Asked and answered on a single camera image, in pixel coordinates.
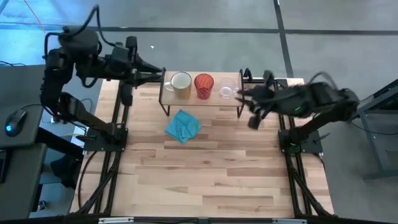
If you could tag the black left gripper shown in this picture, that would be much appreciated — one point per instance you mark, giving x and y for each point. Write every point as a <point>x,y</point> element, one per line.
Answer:
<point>122,67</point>

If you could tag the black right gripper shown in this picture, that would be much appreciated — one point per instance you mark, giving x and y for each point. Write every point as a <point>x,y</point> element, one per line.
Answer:
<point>267,98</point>

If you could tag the clear glass mug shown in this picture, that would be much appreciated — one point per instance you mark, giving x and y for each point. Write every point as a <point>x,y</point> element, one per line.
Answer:
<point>227,88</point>

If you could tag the yellow ceramic mug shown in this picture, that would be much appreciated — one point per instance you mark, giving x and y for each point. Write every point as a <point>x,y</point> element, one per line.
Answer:
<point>183,90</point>

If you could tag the red faceted plastic tumbler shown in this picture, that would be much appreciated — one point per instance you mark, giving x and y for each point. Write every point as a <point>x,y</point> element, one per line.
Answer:
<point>203,90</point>

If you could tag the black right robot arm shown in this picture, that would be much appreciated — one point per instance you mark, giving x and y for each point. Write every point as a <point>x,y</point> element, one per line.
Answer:
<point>326,99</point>

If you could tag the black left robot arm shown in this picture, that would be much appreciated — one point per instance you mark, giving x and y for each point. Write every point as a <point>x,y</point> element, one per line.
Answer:
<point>77,43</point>

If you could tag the wooden shelf with black legs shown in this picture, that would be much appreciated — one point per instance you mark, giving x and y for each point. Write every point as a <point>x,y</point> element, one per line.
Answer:
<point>217,102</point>

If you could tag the teal folded cloth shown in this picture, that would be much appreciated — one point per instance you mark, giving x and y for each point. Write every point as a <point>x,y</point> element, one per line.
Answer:
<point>183,126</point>

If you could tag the dark grey desk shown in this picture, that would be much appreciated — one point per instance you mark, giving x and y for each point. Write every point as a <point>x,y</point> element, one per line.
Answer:
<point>18,84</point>

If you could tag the grey metal cart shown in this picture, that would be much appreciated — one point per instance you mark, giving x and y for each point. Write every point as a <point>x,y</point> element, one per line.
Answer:
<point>371,146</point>

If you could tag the black computer mouse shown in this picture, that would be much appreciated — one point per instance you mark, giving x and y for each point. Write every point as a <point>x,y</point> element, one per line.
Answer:
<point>15,123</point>

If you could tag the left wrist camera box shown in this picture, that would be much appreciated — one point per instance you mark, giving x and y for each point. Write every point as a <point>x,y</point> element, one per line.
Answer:
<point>131,43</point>

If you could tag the black aluminium table frame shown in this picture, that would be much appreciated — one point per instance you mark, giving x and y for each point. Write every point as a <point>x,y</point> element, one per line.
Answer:
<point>281,83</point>

